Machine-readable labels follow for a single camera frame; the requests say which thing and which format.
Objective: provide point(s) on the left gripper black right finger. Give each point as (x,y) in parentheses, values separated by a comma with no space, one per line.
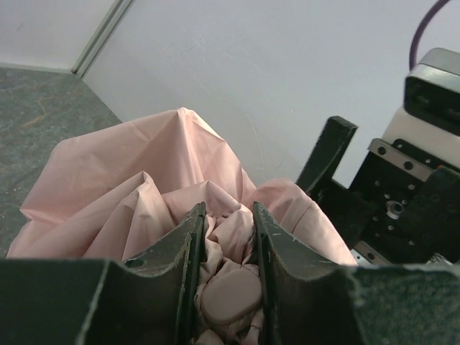
(308,299)

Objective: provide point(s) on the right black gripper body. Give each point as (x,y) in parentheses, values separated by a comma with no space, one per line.
(401,207)

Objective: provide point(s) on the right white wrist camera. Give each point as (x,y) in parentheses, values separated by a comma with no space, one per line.
(429,115)

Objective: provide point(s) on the pink and black folding umbrella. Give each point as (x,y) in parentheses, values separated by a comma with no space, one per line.
(116,192)

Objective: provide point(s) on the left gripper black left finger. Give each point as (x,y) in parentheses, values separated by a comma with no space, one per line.
(147,299)

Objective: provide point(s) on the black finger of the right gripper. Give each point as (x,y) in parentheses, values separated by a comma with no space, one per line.
(326,155)

